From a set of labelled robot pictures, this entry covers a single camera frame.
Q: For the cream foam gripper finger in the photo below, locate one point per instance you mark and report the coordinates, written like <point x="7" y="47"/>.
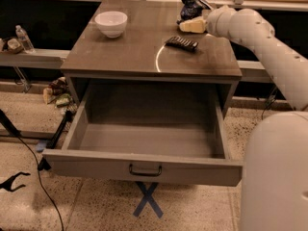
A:
<point x="195" y="25"/>

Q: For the blue chip bag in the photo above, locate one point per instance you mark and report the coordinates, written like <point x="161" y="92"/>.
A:
<point x="193" y="9"/>

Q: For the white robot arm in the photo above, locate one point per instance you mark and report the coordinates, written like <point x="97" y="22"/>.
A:
<point x="275" y="167"/>

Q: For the grey drawer cabinet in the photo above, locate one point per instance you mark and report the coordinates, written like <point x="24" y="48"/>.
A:
<point x="140" y="52"/>

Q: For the open grey top drawer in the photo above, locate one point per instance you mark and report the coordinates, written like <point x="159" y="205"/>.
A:
<point x="178" y="126"/>

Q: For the dark snack bar pack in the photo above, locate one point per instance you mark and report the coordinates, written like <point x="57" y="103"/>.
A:
<point x="182" y="43"/>

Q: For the white ceramic bowl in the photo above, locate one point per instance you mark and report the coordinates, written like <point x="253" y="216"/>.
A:
<point x="111" y="24"/>

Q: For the pile of snack bags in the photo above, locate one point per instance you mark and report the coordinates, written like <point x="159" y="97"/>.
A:
<point x="57" y="93"/>

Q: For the clear plastic water bottle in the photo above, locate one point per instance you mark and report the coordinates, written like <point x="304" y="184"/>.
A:
<point x="24" y="39"/>

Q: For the blue tape cross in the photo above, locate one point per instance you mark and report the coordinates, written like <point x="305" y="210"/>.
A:
<point x="147" y="198"/>

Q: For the small bowl on shelf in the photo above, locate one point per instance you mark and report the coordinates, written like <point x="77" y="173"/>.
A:
<point x="11" y="46"/>

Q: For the black tripod leg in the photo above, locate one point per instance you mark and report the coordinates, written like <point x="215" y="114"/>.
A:
<point x="43" y="165"/>

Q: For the black clamp on floor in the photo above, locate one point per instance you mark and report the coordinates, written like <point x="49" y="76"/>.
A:
<point x="8" y="184"/>

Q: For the black drawer handle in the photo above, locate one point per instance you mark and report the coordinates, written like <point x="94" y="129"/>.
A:
<point x="145" y="172"/>

